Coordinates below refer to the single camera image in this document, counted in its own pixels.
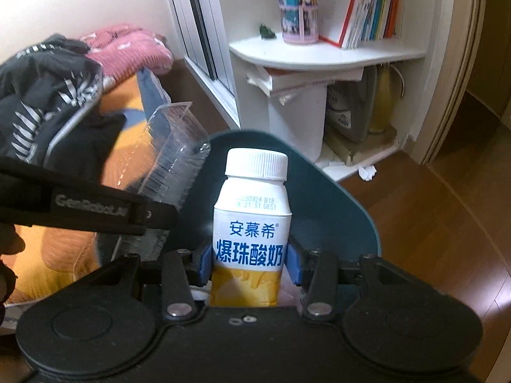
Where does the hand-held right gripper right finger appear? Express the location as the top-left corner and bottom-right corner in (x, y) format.
(286, 239), (431, 322)

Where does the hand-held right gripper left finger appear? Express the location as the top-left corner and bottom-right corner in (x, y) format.
(76, 241), (213, 320)

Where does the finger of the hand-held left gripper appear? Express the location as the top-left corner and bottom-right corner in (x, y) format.
(141, 198), (181, 232)

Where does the dark teal trash bin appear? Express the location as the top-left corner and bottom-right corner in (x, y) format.
(176, 129), (385, 308)

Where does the clear plastic container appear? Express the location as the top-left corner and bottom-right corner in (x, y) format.
(138, 101), (211, 213)

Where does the white yellow yogurt bottle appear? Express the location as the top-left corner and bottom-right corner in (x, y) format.
(210, 147), (292, 309)

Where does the black garment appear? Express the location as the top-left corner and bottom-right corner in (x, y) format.
(40, 106), (128, 194)

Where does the dark leaf-print duvet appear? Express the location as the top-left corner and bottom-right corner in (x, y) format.
(0, 34), (105, 168)

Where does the white storage box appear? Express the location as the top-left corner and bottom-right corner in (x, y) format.
(268, 84), (325, 161)

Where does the grey plastic jug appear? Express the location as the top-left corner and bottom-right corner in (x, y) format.
(324, 66), (378, 144)

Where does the stack of papers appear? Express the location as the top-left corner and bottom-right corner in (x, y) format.
(245, 64), (366, 100)

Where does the yellow thermos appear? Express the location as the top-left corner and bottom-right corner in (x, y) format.
(369, 63), (406, 134)

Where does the white sliding-door wardrobe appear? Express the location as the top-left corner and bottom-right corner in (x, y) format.
(160, 0), (240, 128)

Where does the white shelf unit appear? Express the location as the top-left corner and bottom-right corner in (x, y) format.
(213, 0), (444, 182)

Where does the pink pen holder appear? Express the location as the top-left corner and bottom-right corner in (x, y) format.
(278, 3), (320, 45)

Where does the row of books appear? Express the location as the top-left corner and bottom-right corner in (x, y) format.
(318, 0), (403, 49)

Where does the pink corduroy pillow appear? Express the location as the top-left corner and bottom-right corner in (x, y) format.
(79, 25), (174, 76)

